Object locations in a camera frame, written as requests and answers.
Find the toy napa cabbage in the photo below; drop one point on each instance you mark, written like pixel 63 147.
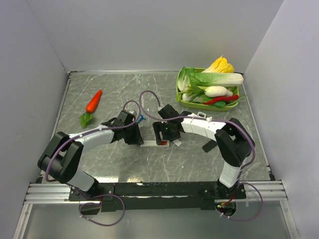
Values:
pixel 196 75

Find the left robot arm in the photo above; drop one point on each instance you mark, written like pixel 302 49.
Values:
pixel 62 155

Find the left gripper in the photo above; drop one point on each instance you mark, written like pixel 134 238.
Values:
pixel 137 139

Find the green toy bok choy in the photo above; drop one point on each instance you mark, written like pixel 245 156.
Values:
pixel 190 94

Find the green plastic basket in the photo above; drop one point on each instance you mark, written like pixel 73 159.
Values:
pixel 198 102

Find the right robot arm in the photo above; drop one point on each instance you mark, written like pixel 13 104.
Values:
pixel 232 139

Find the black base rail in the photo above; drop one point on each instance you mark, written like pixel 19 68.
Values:
pixel 158 195

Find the small white remote control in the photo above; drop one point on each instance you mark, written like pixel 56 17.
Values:
pixel 201 114

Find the yellow toy cabbage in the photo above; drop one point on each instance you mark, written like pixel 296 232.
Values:
pixel 220 65

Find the white remote battery cover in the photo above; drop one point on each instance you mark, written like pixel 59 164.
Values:
pixel 177 142

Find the orange toy carrot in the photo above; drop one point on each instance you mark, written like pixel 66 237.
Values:
pixel 86 117

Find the white remote control body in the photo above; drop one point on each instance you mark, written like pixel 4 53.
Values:
pixel 153 143

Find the green toy pepper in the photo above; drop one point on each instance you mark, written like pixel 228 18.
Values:
pixel 219 104

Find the red toy chili pepper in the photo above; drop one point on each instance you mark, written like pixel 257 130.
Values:
pixel 223 98

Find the white toy radish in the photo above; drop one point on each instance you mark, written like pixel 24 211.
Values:
pixel 217 91

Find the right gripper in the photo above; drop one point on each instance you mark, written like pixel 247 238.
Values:
pixel 158 127

